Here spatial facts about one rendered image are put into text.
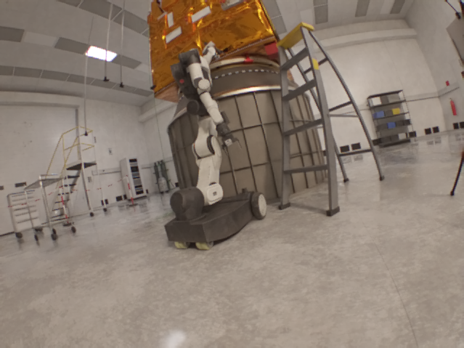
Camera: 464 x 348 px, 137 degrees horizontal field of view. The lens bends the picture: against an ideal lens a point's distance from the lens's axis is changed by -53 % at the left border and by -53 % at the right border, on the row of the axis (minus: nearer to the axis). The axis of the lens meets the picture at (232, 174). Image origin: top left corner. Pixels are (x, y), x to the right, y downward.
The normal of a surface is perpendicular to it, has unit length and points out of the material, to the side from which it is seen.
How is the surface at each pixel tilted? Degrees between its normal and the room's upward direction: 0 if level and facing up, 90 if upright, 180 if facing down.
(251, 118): 90
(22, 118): 90
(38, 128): 90
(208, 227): 90
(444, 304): 0
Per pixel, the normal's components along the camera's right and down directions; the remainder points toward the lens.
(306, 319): -0.22, -0.98
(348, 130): -0.41, 0.11
